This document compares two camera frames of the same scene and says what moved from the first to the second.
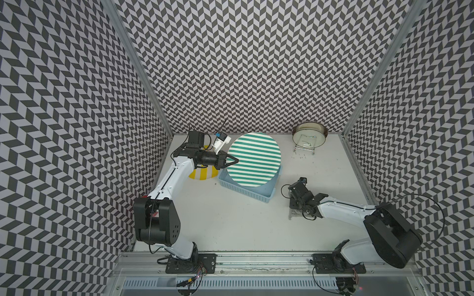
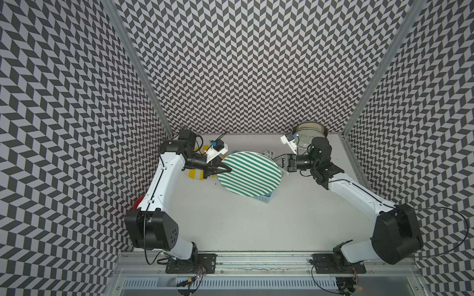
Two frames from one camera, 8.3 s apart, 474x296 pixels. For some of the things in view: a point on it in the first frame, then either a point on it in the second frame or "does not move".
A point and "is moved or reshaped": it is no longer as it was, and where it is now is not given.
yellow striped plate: [205, 173] does not move
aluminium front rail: [129, 263] does not move
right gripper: [292, 202] to [292, 163]
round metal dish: [309, 134] does not move
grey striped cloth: [295, 213] to [270, 154]
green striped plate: [259, 157] is moved or reshaped
